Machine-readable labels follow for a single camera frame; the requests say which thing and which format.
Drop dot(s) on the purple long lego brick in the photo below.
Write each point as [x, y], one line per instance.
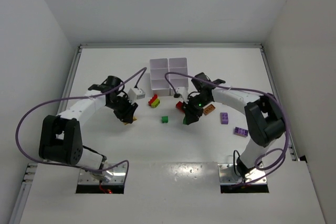
[240, 132]

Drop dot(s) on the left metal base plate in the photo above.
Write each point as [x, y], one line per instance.
[112, 177]

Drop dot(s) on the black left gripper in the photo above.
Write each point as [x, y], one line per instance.
[126, 112]

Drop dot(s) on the lime lego brick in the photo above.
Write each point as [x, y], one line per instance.
[155, 103]

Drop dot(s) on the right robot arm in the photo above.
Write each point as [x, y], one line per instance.
[264, 118]

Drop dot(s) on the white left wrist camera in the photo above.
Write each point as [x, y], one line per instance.
[135, 94]

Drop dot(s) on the orange-brown long lego brick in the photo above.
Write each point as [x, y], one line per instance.
[209, 109]

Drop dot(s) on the yellow lego brick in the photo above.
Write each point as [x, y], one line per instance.
[130, 122]

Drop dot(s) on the purple square lego brick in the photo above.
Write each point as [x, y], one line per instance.
[224, 118]

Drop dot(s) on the dark green lego brick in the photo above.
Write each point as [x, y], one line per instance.
[164, 119]

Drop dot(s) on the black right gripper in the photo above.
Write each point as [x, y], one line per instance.
[192, 112]

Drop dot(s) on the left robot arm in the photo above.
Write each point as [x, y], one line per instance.
[61, 139]

